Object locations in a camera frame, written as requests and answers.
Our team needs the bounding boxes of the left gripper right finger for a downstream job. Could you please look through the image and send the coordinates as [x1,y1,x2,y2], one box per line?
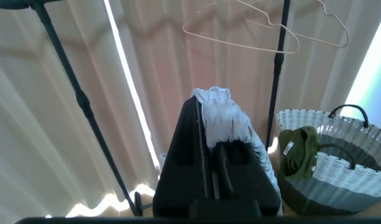
[213,140,281,217]

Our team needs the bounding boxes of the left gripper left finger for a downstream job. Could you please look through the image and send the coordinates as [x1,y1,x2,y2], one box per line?
[152,95,209,217]

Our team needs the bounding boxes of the pale grey shorts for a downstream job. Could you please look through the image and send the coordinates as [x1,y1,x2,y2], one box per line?
[191,86,285,216]

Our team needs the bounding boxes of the pink clothes hanger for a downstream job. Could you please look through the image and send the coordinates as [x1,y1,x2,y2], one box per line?
[182,0,301,54]
[243,0,350,49]

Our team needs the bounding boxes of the white laundry basket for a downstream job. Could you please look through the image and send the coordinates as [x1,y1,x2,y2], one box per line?
[274,104,381,216]

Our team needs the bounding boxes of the black clothes rack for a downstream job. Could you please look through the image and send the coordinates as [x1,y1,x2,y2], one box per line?
[0,0,292,217]

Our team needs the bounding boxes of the green garment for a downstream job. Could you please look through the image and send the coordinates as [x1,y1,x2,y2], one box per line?
[277,125,321,181]

